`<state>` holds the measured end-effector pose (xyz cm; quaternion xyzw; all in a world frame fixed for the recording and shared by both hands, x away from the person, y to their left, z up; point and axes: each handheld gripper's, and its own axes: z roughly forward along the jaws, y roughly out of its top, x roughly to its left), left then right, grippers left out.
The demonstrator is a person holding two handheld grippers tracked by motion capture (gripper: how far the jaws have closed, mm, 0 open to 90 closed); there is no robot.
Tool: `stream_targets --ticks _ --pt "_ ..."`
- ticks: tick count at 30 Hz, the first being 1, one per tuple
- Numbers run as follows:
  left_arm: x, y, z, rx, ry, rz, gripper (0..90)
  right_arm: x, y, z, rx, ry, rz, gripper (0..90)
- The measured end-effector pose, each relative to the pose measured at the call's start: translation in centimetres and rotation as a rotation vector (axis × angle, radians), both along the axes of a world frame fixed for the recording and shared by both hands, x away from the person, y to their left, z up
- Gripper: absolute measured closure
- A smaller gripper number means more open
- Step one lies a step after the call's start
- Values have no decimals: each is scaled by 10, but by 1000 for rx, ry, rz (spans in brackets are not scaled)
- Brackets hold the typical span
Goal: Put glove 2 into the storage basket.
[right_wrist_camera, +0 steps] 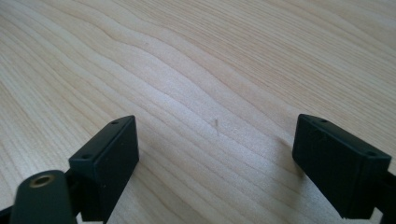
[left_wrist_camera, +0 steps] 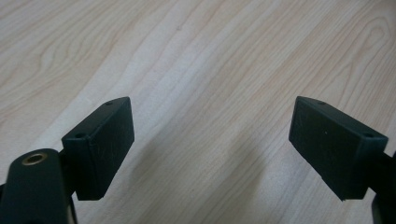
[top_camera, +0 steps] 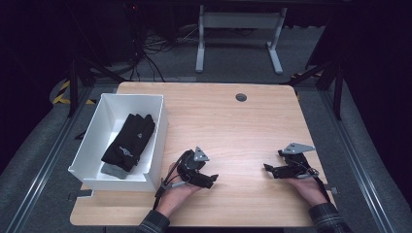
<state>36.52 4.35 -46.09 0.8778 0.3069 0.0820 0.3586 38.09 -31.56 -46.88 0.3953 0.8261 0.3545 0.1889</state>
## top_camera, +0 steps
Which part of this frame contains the black glove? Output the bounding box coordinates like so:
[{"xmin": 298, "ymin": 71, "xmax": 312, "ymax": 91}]
[{"xmin": 100, "ymin": 113, "xmax": 156, "ymax": 173}]

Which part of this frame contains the grey fluffy mitten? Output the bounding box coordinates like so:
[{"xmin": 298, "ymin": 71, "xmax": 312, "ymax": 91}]
[{"xmin": 100, "ymin": 163, "xmax": 129, "ymax": 181}]

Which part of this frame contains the bundle of black cables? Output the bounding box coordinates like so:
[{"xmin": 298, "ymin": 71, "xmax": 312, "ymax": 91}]
[{"xmin": 122, "ymin": 3, "xmax": 202, "ymax": 83}]

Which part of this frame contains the black tripod stand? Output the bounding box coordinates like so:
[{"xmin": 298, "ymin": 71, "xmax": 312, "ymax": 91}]
[
  {"xmin": 285, "ymin": 59, "xmax": 345, "ymax": 121},
  {"xmin": 66, "ymin": 54, "xmax": 127, "ymax": 118}
]

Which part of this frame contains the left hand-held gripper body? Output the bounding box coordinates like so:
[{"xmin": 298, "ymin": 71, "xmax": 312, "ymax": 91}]
[{"xmin": 176, "ymin": 147, "xmax": 211, "ymax": 183}]

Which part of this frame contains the person's right hand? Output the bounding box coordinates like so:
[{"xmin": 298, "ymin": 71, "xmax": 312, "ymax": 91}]
[{"xmin": 285, "ymin": 177, "xmax": 329, "ymax": 208}]

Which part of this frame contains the person's left hand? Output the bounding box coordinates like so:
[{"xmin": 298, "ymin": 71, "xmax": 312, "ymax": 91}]
[{"xmin": 154, "ymin": 161, "xmax": 204, "ymax": 218}]

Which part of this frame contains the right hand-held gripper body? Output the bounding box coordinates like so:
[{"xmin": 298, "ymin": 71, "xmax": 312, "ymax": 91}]
[{"xmin": 277, "ymin": 142, "xmax": 321, "ymax": 180}]

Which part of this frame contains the white metal desk frame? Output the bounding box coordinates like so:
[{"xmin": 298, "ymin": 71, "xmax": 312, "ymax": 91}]
[{"xmin": 194, "ymin": 4, "xmax": 289, "ymax": 76}]

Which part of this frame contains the black cable with grey plug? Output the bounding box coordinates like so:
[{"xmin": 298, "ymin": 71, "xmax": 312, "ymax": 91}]
[
  {"xmin": 154, "ymin": 151, "xmax": 189, "ymax": 210},
  {"xmin": 295, "ymin": 166, "xmax": 332, "ymax": 205}
]

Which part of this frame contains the yellow and black floor tape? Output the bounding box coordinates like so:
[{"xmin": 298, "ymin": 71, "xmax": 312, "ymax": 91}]
[{"xmin": 52, "ymin": 80, "xmax": 97, "ymax": 106}]

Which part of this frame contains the white plastic box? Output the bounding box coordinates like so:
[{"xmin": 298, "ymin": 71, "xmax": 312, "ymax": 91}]
[{"xmin": 67, "ymin": 92, "xmax": 169, "ymax": 193}]

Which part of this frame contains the aluminium rail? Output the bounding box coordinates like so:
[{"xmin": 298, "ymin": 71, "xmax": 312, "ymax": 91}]
[
  {"xmin": 5, "ymin": 86, "xmax": 95, "ymax": 233},
  {"xmin": 319, "ymin": 90, "xmax": 396, "ymax": 233}
]

